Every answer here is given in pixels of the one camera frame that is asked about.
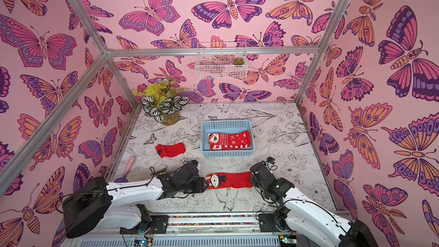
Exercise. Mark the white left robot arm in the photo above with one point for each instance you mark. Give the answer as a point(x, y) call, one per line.
point(110, 205)

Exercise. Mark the red santa snowflake sock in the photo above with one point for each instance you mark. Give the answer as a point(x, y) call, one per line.
point(242, 138)

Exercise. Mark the light blue plastic basket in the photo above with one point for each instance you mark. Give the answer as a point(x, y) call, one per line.
point(225, 126)

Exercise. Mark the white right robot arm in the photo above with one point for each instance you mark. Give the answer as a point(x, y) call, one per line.
point(297, 212)

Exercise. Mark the purple pink garden trowel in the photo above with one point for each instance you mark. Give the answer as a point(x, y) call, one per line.
point(127, 170)

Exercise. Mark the aluminium frame profile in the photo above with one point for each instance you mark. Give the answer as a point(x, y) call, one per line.
point(106, 56)

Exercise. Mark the red white striped santa sock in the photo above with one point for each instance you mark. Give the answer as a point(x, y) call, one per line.
point(227, 147)

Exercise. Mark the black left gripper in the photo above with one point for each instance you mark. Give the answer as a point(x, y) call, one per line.
point(201, 185)

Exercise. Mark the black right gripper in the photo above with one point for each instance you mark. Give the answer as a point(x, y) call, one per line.
point(257, 170)

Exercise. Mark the white wire wall basket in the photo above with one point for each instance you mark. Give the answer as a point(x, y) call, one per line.
point(215, 60)

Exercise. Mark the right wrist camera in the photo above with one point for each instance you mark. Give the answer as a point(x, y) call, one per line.
point(271, 163)

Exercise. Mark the glass vase with plant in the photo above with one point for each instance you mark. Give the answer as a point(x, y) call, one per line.
point(162, 101)

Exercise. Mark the small green succulent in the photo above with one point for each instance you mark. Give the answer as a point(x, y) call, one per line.
point(238, 61)

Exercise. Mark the red snowflake patterned sock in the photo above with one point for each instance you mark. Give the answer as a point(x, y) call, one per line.
point(170, 151)
point(229, 180)

